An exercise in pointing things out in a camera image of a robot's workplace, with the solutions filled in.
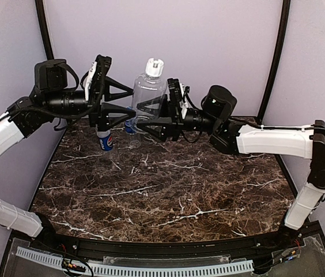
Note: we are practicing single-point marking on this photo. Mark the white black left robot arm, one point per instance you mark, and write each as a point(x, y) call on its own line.
point(59, 93)

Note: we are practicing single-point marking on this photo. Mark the black right table edge rail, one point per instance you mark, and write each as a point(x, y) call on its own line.
point(287, 175)

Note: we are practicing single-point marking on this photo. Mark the large clear plastic bottle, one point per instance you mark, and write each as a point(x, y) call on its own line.
point(145, 88)

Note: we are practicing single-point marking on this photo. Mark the black frame post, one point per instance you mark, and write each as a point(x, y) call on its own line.
point(44, 31)
point(283, 23)

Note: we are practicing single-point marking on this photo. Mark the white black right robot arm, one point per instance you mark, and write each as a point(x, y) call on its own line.
point(168, 116)

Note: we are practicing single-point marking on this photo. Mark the black left rear frame post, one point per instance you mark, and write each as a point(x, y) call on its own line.
point(44, 31)

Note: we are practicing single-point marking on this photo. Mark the black right rear frame post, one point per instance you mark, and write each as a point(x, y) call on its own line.
point(283, 23)

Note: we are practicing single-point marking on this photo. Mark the black front table rail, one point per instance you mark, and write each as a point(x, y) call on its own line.
point(257, 247)

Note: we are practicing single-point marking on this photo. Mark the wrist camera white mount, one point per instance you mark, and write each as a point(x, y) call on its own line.
point(88, 80)
point(183, 102)

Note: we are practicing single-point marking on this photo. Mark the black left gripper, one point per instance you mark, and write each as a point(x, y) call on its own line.
point(98, 98)

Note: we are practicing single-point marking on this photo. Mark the pepsi bottle blue label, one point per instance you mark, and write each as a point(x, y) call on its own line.
point(107, 145)

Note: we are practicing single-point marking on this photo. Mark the white slotted cable duct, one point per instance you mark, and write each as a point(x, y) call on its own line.
point(122, 266)

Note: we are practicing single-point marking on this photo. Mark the white flip bottle cap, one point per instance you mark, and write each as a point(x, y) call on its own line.
point(154, 67)

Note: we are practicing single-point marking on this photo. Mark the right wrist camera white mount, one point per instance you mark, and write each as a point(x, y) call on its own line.
point(183, 102)

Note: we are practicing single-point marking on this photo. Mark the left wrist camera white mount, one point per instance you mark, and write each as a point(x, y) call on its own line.
point(88, 80)

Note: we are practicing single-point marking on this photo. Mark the small water bottle blue label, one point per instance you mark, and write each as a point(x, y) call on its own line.
point(133, 136)

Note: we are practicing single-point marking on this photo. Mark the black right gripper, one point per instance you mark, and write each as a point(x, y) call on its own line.
point(174, 112)

